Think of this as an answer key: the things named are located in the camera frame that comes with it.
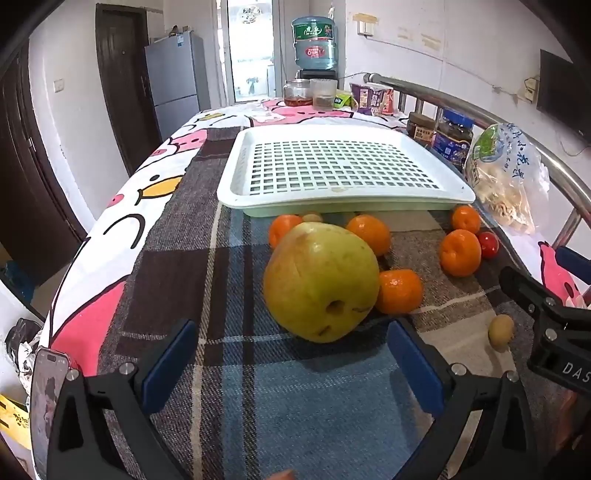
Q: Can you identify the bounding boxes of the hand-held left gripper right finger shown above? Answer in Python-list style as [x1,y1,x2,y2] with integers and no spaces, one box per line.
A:
[387,318,539,480]

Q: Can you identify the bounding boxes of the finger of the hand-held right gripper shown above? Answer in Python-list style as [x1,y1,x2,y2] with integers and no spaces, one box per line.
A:
[499,266,591,333]
[555,246,591,296]

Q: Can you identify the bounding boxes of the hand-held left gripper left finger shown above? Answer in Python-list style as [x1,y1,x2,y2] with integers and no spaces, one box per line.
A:
[46,318,199,480]

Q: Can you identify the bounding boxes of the red cherry tomato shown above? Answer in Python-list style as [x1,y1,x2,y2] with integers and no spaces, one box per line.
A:
[477,232,500,259]

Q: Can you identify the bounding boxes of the orange tangerine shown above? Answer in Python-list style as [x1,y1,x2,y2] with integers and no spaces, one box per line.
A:
[269,215,305,250]
[438,229,482,278]
[375,269,424,315]
[345,215,392,257]
[451,205,482,234]

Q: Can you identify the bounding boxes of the large yellow-green pear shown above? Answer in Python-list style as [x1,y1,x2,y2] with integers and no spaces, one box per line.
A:
[263,222,380,343]

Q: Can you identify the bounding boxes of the white slotted plastic tray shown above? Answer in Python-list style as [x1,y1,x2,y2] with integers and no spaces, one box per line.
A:
[216,126,476,219]

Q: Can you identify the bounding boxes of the plastic bag of noodles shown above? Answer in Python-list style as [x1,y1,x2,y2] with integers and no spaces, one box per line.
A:
[464,123,550,236]

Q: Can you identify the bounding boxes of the plaid woven cloth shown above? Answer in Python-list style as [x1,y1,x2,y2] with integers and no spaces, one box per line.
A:
[97,124,591,480]

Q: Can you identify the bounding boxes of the smartphone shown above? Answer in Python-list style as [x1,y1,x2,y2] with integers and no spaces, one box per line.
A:
[28,347,70,478]

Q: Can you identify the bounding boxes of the blue-lidded pickle jar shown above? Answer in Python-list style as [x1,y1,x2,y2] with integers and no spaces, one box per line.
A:
[431,109,475,174]

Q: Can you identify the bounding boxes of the yellow packet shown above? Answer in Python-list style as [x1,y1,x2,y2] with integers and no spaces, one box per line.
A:
[0,394,31,450]

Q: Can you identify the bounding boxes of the cartoon printed blanket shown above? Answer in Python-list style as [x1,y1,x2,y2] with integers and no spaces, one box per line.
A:
[39,95,591,365]

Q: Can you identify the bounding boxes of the brown sauce jar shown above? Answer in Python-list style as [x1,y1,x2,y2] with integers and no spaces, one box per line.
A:
[406,112,437,147]

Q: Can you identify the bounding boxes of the dark wooden door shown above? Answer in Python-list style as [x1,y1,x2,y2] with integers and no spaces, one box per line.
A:
[0,41,88,287]
[95,4,155,176]

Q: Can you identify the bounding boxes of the purple snack pack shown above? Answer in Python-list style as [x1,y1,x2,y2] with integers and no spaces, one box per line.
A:
[350,83,395,116]

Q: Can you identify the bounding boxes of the clear plastic container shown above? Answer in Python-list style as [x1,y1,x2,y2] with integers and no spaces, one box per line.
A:
[310,78,340,110]

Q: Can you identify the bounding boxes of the grey refrigerator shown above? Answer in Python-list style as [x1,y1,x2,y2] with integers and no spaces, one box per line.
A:
[144,33,212,141]

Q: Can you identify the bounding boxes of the glass jar with red liquid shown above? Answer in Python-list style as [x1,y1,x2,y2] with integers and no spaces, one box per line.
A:
[283,79,313,107]

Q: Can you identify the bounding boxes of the water dispenser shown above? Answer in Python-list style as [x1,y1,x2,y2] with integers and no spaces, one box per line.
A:
[295,69,338,90]

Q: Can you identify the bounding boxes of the blue water bottle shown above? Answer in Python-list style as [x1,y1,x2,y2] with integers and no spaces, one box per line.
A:
[291,16,338,71]

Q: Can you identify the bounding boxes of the glass door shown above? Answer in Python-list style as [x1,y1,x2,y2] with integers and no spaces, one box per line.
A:
[226,0,282,103]

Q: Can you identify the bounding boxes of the wall television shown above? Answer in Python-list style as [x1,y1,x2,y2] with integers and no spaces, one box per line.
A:
[536,49,591,134]

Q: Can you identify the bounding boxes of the metal bed rail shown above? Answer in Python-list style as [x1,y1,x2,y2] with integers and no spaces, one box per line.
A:
[365,72,591,250]

